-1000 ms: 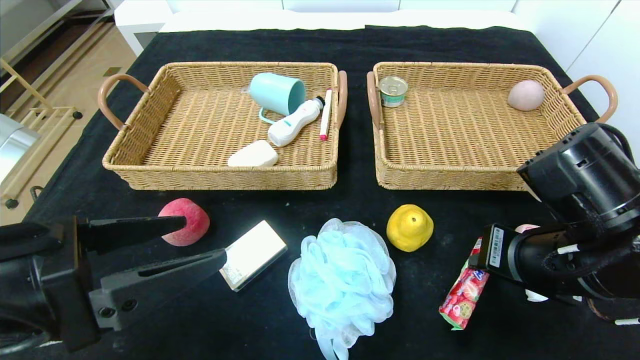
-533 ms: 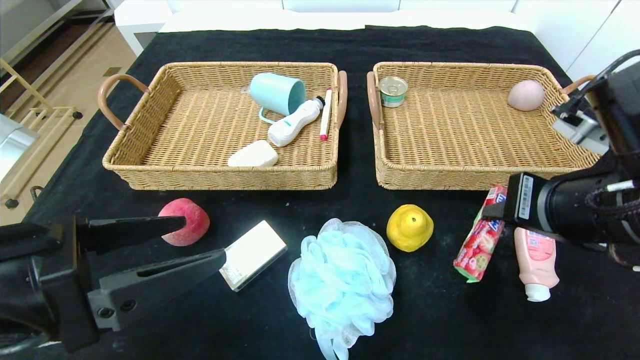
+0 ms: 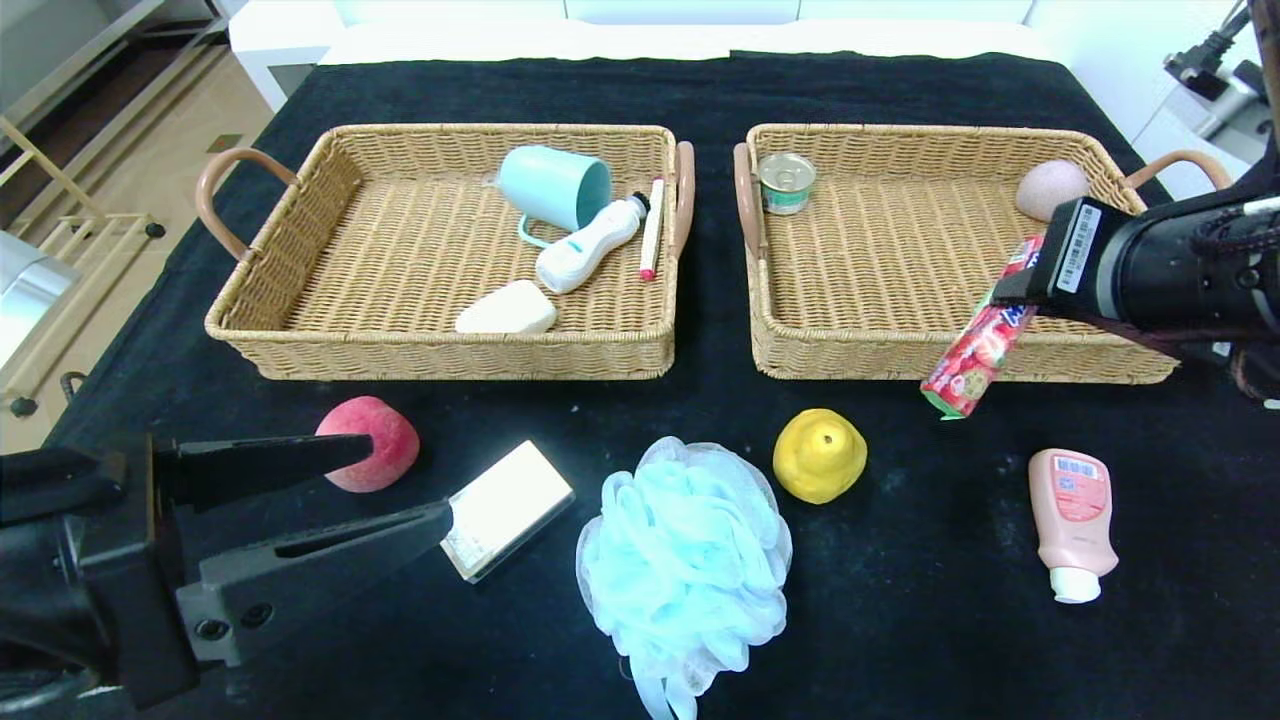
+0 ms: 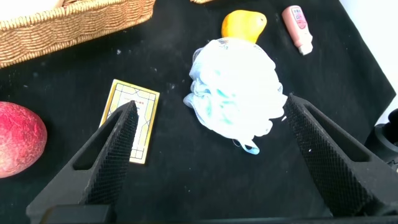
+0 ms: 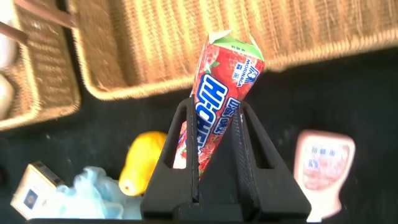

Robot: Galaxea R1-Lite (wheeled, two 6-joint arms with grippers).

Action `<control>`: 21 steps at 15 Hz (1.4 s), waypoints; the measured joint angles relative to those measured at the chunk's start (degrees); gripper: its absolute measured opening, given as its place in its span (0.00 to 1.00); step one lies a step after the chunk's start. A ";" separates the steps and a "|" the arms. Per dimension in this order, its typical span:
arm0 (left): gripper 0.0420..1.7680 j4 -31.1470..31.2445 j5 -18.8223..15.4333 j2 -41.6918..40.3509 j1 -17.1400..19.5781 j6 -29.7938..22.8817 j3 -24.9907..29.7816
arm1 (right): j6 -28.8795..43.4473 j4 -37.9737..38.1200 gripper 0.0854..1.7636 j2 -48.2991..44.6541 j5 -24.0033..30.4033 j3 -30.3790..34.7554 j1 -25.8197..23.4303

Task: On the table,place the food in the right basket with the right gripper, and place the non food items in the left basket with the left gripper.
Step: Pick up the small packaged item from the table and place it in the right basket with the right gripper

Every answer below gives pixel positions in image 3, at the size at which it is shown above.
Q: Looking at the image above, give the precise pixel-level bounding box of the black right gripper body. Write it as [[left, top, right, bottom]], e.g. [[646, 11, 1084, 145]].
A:
[[1027, 196, 1205, 344]]

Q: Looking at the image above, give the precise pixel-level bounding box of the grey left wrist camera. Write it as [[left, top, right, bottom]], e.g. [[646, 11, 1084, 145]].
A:
[[0, 232, 83, 373]]

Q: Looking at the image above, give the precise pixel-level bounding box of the yellow pear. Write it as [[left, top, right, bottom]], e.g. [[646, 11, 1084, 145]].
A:
[[772, 408, 869, 506]]

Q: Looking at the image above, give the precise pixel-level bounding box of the grey metal shelf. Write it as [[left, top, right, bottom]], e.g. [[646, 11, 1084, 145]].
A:
[[0, 0, 231, 131]]

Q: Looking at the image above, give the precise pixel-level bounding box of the wooden slatted rack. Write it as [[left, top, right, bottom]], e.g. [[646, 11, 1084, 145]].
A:
[[0, 115, 169, 419]]

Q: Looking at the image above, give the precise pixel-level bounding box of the white soap bar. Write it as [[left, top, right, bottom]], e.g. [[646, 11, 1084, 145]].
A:
[[454, 280, 559, 335]]

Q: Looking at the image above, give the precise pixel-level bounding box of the pink squeeze bottle white cap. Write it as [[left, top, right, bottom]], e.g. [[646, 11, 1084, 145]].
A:
[[1027, 448, 1120, 605]]

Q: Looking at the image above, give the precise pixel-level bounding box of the cream yellow soap box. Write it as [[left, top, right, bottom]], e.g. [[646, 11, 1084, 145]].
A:
[[440, 440, 578, 584]]

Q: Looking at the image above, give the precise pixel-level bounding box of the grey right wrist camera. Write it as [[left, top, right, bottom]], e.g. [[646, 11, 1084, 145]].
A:
[[1163, 55, 1271, 131]]

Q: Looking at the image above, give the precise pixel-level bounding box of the red Hi-Chew candy pack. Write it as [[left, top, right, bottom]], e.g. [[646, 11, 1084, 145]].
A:
[[920, 235, 1046, 421]]

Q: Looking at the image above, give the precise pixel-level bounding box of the red peach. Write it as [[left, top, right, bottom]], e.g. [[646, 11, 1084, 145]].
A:
[[316, 396, 421, 494]]

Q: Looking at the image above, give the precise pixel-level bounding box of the pale pink egg-shaped ball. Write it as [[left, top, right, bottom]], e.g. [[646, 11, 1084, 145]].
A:
[[1015, 160, 1091, 223]]

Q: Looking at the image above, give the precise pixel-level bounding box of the small tin can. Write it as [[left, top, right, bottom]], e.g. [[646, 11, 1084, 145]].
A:
[[757, 152, 818, 217]]

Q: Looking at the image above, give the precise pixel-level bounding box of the white side table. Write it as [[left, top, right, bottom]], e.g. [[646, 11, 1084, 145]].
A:
[[228, 0, 346, 113]]

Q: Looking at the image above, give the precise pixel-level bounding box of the teal plastic cup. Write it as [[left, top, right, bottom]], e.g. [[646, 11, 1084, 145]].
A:
[[495, 146, 614, 250]]

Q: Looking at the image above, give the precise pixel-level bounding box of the white tube with red cap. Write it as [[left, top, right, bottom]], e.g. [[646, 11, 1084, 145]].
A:
[[640, 178, 667, 283]]

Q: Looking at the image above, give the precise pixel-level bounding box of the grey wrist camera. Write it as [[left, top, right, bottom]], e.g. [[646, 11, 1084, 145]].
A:
[[0, 232, 83, 373], [1163, 55, 1271, 131]]

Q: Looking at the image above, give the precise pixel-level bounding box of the black right camera cable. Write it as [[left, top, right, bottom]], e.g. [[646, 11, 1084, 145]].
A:
[[1180, 0, 1280, 76]]

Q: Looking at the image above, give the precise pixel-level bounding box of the wicker basket with brown handles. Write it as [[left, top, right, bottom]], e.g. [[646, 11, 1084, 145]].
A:
[[195, 123, 698, 382], [733, 123, 1235, 386]]

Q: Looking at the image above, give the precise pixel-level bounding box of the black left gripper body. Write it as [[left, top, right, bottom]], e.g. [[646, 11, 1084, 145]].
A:
[[0, 431, 202, 711]]

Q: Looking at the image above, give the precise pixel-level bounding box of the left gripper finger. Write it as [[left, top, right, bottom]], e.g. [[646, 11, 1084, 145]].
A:
[[174, 499, 455, 669], [154, 432, 375, 515]]

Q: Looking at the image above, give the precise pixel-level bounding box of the light blue bath loofah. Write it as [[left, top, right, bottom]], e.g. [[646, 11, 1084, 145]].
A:
[[576, 436, 794, 720]]

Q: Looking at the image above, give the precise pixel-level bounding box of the white plastic bottle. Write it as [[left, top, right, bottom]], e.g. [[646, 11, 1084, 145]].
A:
[[535, 193, 653, 295]]

